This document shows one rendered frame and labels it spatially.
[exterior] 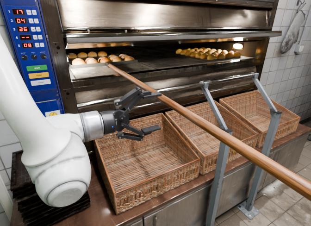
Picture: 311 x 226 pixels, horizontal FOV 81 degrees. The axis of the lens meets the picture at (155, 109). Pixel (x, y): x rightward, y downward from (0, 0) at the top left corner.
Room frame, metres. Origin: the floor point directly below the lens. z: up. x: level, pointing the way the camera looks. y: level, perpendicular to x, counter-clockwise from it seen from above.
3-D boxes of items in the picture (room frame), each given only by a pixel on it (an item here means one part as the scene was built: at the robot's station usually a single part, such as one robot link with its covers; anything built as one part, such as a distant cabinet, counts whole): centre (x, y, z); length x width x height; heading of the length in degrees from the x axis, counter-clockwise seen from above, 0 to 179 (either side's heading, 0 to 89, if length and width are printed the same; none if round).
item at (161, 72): (1.51, -0.28, 1.16); 1.80 x 0.06 x 0.04; 119
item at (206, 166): (1.25, -0.43, 0.72); 0.56 x 0.49 x 0.28; 120
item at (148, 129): (0.60, 0.02, 1.12); 0.07 x 0.03 x 0.01; 118
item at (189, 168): (0.97, 0.08, 0.72); 0.56 x 0.49 x 0.28; 119
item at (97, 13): (1.49, -0.29, 1.54); 1.79 x 0.11 x 0.19; 119
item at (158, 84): (1.49, -0.29, 1.02); 1.79 x 0.11 x 0.19; 119
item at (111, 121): (0.54, 0.13, 1.19); 0.09 x 0.07 x 0.08; 118
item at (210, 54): (2.15, -0.58, 1.21); 0.61 x 0.48 x 0.06; 29
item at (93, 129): (0.50, 0.20, 1.19); 0.09 x 0.06 x 0.09; 28
